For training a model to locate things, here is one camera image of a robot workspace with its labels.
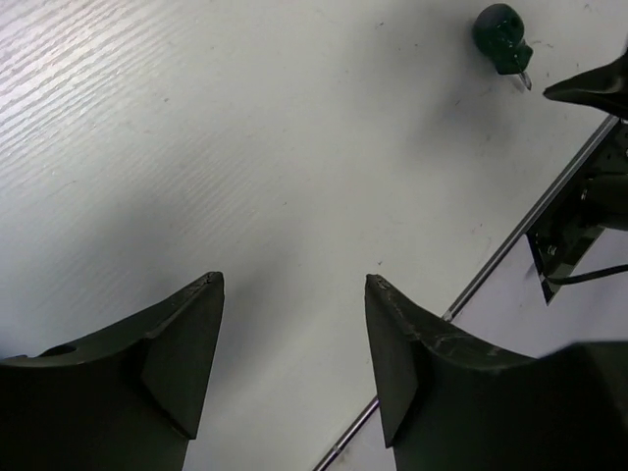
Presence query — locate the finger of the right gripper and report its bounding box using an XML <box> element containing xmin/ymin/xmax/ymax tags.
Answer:
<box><xmin>543</xmin><ymin>51</ymin><xmax>627</xmax><ymax>118</ymax></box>

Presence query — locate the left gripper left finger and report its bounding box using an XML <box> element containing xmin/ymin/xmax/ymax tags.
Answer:
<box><xmin>1</xmin><ymin>272</ymin><xmax>225</xmax><ymax>470</ymax></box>

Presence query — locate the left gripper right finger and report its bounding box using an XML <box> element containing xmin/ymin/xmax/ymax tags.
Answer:
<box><xmin>365</xmin><ymin>275</ymin><xmax>627</xmax><ymax>470</ymax></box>

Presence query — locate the dark green stubby screwdriver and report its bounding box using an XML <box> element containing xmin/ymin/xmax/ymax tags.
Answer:
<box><xmin>471</xmin><ymin>3</ymin><xmax>534</xmax><ymax>91</ymax></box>

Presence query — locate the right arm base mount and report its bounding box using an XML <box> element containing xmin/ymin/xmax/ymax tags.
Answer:
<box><xmin>526</xmin><ymin>122</ymin><xmax>627</xmax><ymax>303</ymax></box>

